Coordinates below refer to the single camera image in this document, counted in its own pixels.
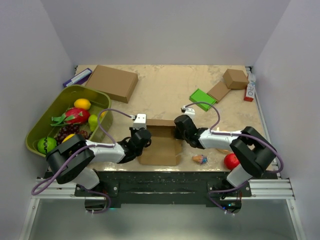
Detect brown cardboard box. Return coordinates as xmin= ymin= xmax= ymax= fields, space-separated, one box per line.
xmin=137 ymin=119 xmax=183 ymax=166

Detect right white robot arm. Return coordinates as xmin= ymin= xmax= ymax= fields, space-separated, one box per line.
xmin=174 ymin=114 xmax=277 ymax=197

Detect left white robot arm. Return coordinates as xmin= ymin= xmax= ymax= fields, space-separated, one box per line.
xmin=46 ymin=128 xmax=152 ymax=196

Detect green flat box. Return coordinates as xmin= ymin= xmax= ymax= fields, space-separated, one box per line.
xmin=189 ymin=88 xmax=217 ymax=112

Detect flat small cardboard box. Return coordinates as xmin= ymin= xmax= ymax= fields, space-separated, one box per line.
xmin=207 ymin=81 xmax=231 ymax=103

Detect large flat cardboard box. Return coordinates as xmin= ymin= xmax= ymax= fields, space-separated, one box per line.
xmin=85 ymin=65 xmax=139 ymax=104

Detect small cardboard cube box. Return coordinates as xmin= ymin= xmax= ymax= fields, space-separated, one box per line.
xmin=222 ymin=69 xmax=249 ymax=90

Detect red white box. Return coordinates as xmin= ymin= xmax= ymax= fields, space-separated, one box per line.
xmin=243 ymin=73 xmax=256 ymax=102

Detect purple white box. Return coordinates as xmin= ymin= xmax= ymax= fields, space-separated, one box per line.
xmin=62 ymin=68 xmax=93 ymax=88

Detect small colourful toy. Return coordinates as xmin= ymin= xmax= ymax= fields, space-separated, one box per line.
xmin=192 ymin=154 xmax=208 ymax=165

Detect green pear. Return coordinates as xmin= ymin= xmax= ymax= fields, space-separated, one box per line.
xmin=87 ymin=114 xmax=98 ymax=133

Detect red apple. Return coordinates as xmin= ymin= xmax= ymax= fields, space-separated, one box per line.
xmin=223 ymin=153 xmax=240 ymax=170

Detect olive green plastic bin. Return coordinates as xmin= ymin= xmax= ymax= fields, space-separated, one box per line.
xmin=25 ymin=85 xmax=112 ymax=158

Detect yellow lemon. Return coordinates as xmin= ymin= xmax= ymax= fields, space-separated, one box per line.
xmin=73 ymin=98 xmax=92 ymax=110

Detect yellow mango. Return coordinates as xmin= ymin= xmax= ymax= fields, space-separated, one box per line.
xmin=62 ymin=133 xmax=76 ymax=143

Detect red dragon fruit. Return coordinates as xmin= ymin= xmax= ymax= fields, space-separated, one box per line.
xmin=50 ymin=107 xmax=91 ymax=127

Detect dark purple grapes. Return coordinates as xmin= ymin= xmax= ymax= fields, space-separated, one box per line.
xmin=54 ymin=124 xmax=92 ymax=145

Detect green round fruit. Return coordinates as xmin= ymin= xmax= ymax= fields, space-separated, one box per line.
xmin=37 ymin=136 xmax=57 ymax=155

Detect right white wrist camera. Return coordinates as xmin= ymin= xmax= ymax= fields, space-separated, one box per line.
xmin=181 ymin=106 xmax=196 ymax=120

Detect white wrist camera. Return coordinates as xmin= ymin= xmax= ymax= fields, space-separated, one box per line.
xmin=181 ymin=106 xmax=196 ymax=120
xmin=132 ymin=113 xmax=147 ymax=130

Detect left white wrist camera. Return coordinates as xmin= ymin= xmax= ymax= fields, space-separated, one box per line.
xmin=132 ymin=113 xmax=147 ymax=130

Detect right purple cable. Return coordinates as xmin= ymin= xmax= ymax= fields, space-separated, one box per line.
xmin=181 ymin=101 xmax=285 ymax=216

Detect black base frame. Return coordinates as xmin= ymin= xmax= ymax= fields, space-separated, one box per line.
xmin=43 ymin=170 xmax=278 ymax=216

